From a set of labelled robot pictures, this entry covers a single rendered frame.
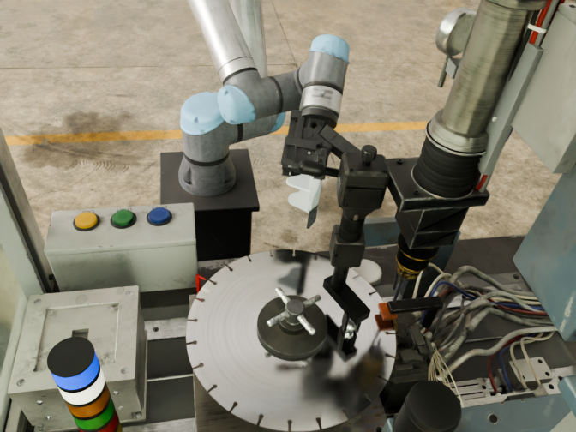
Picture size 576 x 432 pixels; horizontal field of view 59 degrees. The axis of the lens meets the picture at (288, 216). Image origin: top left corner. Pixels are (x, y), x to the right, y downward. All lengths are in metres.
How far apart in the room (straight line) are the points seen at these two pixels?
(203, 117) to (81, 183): 1.47
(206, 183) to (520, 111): 0.89
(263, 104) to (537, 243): 0.59
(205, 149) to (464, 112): 0.79
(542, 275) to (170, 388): 0.67
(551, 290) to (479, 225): 2.01
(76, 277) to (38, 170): 1.68
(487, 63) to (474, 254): 0.81
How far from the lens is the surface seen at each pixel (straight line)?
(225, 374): 0.77
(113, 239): 1.03
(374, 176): 0.62
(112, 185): 2.55
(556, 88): 0.53
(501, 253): 1.34
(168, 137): 2.83
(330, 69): 0.96
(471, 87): 0.56
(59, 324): 0.93
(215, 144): 1.24
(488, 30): 0.54
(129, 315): 0.90
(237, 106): 0.97
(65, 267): 1.07
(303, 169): 0.66
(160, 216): 1.04
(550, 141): 0.53
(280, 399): 0.75
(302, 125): 0.93
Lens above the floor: 1.63
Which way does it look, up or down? 44 degrees down
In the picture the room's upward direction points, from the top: 6 degrees clockwise
